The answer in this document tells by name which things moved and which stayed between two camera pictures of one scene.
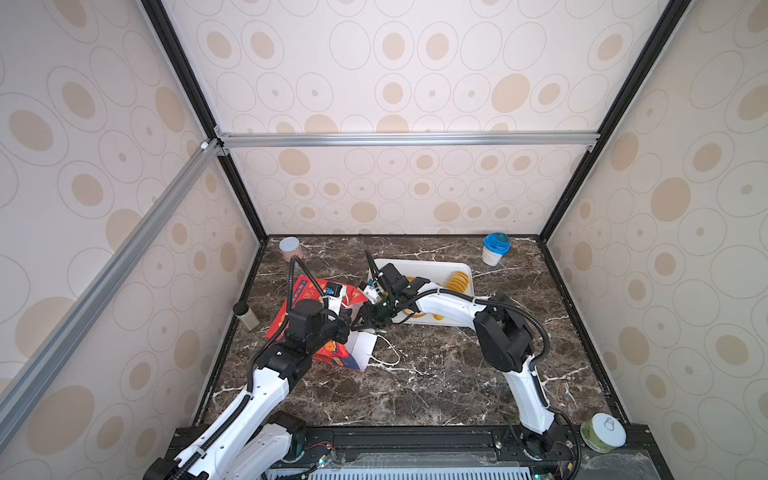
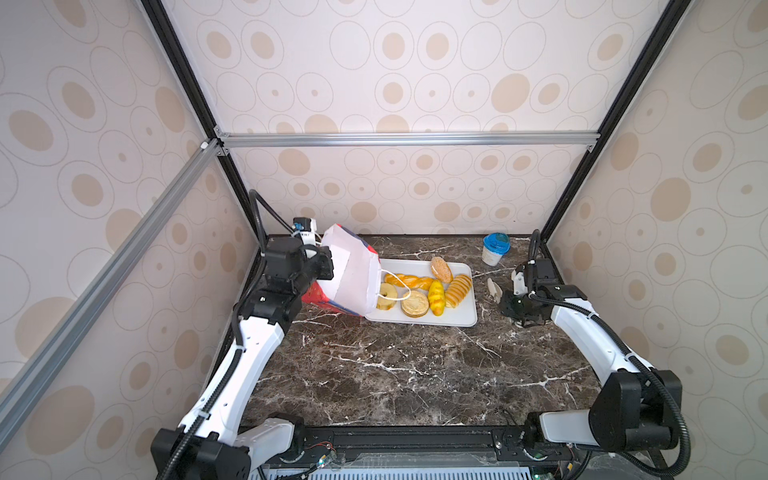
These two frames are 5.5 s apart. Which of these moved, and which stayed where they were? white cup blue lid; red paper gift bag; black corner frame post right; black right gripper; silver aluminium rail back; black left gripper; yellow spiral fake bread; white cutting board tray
Moved: red paper gift bag; black right gripper; black left gripper
Stayed: white cutting board tray; yellow spiral fake bread; black corner frame post right; silver aluminium rail back; white cup blue lid
